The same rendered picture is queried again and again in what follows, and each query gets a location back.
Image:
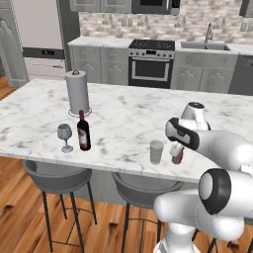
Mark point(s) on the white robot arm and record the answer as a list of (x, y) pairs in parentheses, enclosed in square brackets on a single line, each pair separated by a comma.
[(224, 197)]

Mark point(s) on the wall socket plate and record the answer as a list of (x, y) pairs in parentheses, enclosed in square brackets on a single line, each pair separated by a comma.
[(126, 22), (247, 27)]

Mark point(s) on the steel microwave oven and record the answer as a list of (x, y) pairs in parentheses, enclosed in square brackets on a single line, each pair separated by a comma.
[(153, 6)]

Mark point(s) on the grey bar stool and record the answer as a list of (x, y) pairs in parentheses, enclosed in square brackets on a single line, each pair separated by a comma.
[(57, 179), (141, 194)]

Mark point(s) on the white paper towel roll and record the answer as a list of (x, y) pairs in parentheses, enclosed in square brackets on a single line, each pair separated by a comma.
[(77, 90)]

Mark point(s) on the grey dishwasher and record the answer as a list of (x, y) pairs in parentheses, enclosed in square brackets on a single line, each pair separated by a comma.
[(242, 75)]

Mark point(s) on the black and steel oven range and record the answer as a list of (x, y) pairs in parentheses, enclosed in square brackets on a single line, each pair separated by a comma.
[(151, 64)]

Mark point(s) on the clear glass cup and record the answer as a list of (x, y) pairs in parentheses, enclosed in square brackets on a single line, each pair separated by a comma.
[(156, 152)]

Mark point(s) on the dark red wine bottle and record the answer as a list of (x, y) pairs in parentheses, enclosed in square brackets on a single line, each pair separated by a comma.
[(84, 133)]

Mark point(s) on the clear wine glass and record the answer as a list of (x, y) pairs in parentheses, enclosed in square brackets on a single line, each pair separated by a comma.
[(65, 132)]

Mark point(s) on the red juice bottle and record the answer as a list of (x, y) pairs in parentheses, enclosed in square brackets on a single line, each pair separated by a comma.
[(178, 158)]

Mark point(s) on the steel tap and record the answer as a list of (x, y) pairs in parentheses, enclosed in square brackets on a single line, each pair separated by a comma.
[(209, 33)]

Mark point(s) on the steel sink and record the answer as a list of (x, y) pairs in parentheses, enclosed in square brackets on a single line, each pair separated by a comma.
[(204, 46)]

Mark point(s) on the tall grey cupboard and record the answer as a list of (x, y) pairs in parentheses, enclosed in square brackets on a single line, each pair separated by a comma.
[(11, 49)]

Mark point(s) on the grey base cupboard run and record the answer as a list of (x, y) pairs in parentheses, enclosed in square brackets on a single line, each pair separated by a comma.
[(202, 72), (99, 64)]

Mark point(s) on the white fridge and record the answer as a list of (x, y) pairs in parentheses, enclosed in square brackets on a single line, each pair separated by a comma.
[(39, 36)]

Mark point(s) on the grey wall cupboard run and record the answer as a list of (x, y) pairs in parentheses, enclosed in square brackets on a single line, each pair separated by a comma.
[(99, 5)]

